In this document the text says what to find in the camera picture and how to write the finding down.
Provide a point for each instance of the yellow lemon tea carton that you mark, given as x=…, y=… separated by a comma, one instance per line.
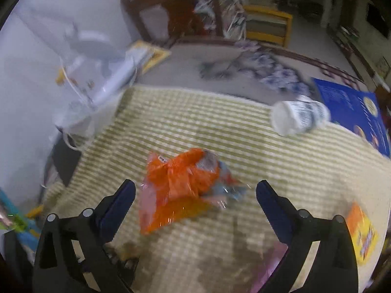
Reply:
x=363, y=234

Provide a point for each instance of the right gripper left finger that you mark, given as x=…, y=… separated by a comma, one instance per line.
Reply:
x=69, y=246

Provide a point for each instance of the blue yellow toy tablet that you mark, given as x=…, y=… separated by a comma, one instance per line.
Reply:
x=12, y=219

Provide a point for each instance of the purple snack wrapper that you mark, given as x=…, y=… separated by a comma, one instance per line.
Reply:
x=268, y=265

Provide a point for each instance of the tv cabinet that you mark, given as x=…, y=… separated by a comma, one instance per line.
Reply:
x=369, y=57

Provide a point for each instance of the black phone on table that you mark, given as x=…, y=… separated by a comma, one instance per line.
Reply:
x=65, y=160

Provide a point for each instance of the orange snack wrapper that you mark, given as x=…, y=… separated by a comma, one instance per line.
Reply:
x=185, y=186

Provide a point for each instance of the wooden chair at table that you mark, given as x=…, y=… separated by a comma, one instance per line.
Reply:
x=182, y=19

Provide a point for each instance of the yellow wooden bench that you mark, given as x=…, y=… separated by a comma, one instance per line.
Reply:
x=269, y=25

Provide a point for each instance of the paper cup with pattern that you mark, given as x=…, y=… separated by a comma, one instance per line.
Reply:
x=301, y=115

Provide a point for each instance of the blue book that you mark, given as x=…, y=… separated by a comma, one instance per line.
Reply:
x=357, y=111

